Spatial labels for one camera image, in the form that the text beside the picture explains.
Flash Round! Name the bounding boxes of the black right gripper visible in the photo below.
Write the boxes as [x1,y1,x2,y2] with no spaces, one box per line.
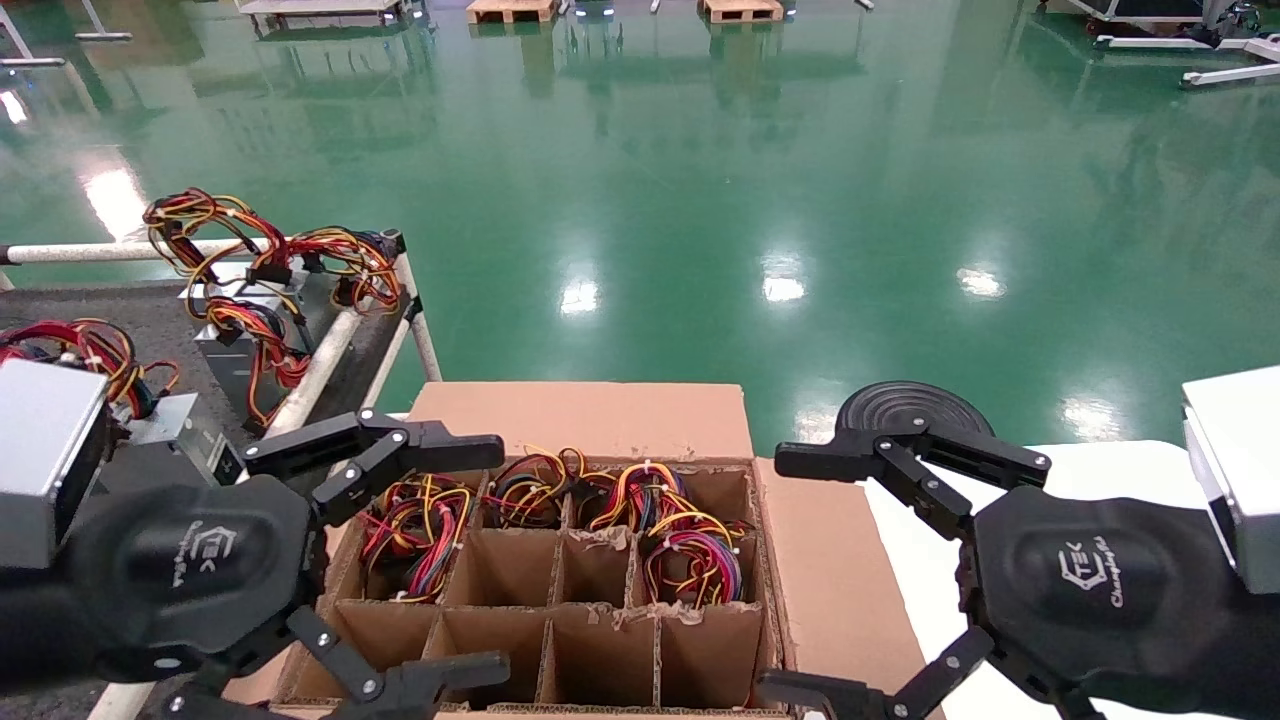
[754,406,1280,720]

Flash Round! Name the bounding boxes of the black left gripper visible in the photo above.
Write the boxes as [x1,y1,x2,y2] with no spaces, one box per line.
[70,408,512,720]

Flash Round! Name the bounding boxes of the brown cardboard box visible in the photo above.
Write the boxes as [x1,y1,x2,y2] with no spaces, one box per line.
[222,380,947,720]

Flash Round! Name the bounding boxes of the cardboard grid divider insert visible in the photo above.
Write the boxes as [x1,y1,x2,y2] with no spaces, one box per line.
[283,465,779,713]

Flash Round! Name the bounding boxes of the black round ribbed disc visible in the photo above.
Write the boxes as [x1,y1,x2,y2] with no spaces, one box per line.
[835,380,997,456]

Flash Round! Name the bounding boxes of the wooden pallet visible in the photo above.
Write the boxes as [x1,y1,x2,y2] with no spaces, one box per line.
[699,0,785,25]
[466,0,558,25]

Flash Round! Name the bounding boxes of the gray low platform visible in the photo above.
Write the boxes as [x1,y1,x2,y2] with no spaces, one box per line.
[237,0,407,29]

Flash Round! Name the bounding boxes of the white stand leg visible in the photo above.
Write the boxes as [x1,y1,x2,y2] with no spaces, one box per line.
[0,8,67,70]
[74,0,134,44]

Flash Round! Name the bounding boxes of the dark wheeled equipment cart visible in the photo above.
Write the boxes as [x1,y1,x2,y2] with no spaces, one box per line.
[1038,0,1263,43]

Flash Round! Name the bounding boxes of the power supply red yellow wires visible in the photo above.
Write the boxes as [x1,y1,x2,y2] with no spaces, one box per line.
[382,472,477,509]

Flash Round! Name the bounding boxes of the power supply black orange wires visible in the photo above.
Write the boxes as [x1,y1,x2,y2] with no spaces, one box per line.
[483,447,589,531]

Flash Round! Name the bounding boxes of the power supply purple yellow wires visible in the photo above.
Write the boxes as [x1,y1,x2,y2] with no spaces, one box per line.
[640,510,751,607]

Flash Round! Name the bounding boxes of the white pipe cart frame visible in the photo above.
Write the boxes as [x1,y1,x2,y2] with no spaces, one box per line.
[0,230,443,720]

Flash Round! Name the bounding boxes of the power supply orange red wires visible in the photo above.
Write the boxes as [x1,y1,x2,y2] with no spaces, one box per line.
[580,460,691,533]

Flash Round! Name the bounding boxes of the white floor frame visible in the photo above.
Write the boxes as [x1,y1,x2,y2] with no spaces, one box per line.
[1093,34,1280,90]

